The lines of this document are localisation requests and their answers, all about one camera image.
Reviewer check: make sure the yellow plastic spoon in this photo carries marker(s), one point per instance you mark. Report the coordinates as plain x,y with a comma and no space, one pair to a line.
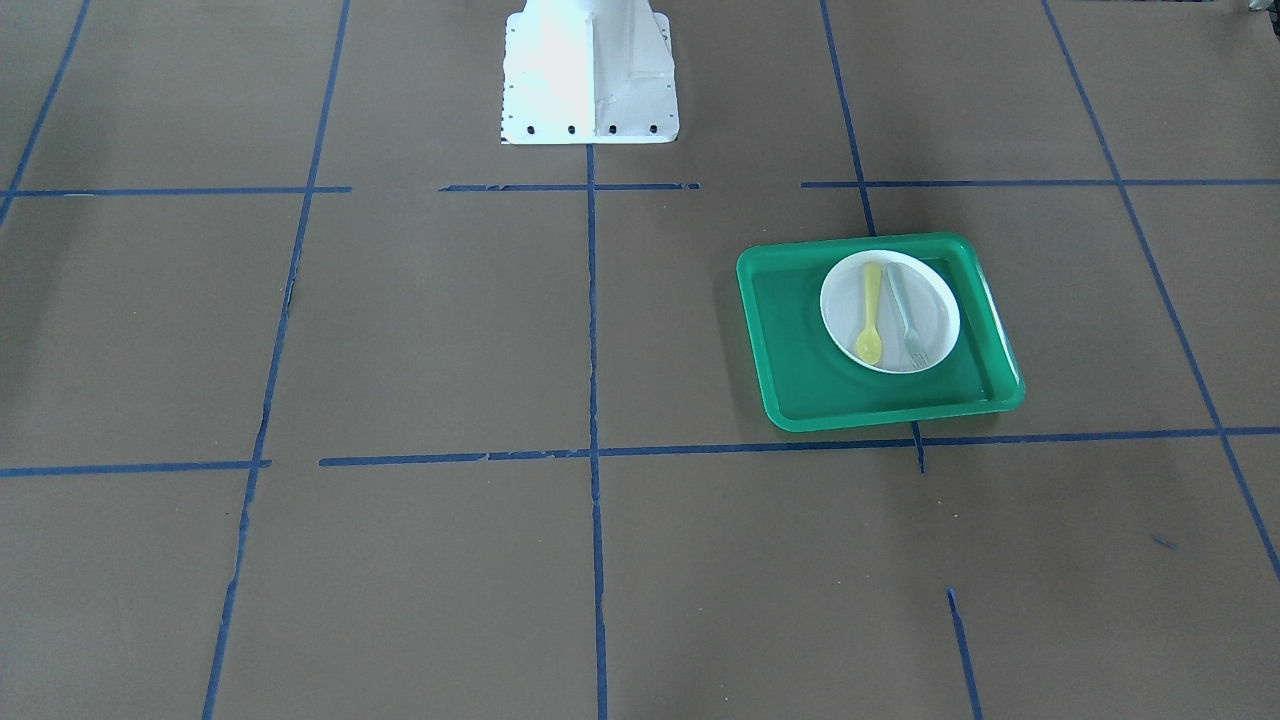
868,343

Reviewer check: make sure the green plastic tray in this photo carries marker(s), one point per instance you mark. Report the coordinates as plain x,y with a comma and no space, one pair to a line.
808,385

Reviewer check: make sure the white round plate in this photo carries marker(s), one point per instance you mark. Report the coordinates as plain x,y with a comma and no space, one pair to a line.
934,306

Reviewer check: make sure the pale green plastic fork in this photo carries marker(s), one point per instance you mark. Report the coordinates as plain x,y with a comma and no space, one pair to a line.
911,341

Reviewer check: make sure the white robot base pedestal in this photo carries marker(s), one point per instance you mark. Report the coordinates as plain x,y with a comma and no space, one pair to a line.
580,72

